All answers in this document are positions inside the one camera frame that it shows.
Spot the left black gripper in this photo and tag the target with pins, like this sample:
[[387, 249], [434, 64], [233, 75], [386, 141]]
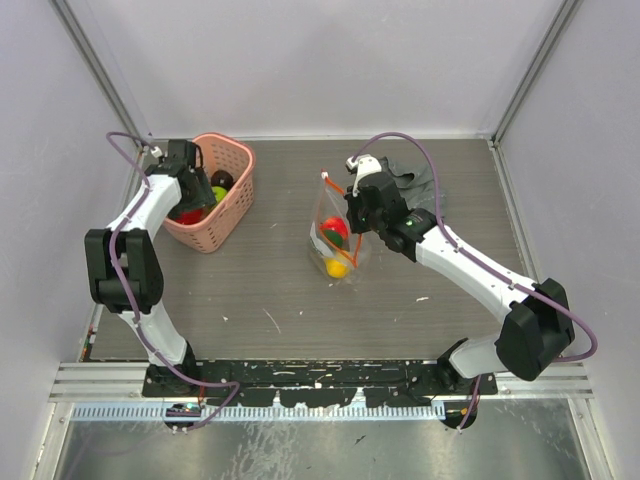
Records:
[[203, 195]]

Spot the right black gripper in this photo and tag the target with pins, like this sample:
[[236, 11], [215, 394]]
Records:
[[353, 203]]

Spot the green apple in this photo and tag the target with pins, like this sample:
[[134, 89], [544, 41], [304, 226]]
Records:
[[219, 192]]

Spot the red apple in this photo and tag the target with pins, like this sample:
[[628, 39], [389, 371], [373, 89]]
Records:
[[335, 224]]

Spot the pink plastic basket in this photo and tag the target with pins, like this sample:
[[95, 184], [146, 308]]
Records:
[[239, 160]]

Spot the dark green avocado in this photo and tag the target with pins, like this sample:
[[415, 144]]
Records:
[[334, 238]]

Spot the clear zip top bag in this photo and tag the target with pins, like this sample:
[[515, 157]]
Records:
[[339, 253]]

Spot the yellow pear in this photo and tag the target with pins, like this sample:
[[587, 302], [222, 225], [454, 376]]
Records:
[[335, 268]]

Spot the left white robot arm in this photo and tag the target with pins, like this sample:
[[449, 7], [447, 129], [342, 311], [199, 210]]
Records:
[[124, 272]]

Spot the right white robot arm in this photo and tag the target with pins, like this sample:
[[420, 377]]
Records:
[[535, 323]]

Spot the red yellow mango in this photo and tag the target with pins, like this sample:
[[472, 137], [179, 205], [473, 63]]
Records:
[[190, 218]]

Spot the dark brown fruit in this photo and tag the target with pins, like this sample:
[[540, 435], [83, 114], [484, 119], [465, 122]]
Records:
[[222, 178]]

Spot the grey cloth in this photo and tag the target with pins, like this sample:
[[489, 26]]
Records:
[[416, 184]]

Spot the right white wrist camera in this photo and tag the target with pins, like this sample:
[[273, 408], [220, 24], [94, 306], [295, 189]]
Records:
[[361, 166]]

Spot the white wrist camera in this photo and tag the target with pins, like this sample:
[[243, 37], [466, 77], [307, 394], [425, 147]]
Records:
[[156, 151], [361, 166]]

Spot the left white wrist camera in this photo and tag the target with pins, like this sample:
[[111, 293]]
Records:
[[156, 151]]

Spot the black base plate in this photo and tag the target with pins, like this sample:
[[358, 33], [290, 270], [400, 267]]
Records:
[[315, 384]]

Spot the left aluminium frame post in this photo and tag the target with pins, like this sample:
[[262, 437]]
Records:
[[81, 24]]

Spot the aluminium frame post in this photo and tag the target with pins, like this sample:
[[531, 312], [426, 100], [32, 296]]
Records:
[[81, 24], [551, 38]]

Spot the slotted cable duct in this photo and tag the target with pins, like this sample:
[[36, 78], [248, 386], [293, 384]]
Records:
[[167, 411]]

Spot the right aluminium frame post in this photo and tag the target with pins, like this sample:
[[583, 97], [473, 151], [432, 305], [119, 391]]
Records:
[[551, 38]]

